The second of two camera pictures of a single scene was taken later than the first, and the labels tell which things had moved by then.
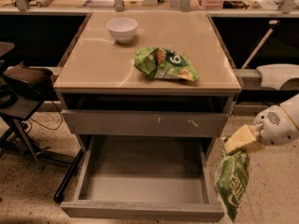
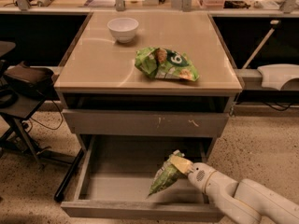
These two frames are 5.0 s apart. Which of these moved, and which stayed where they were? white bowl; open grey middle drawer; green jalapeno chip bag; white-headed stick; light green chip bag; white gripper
Moved: white gripper; green jalapeno chip bag
Stayed: light green chip bag; open grey middle drawer; white bowl; white-headed stick
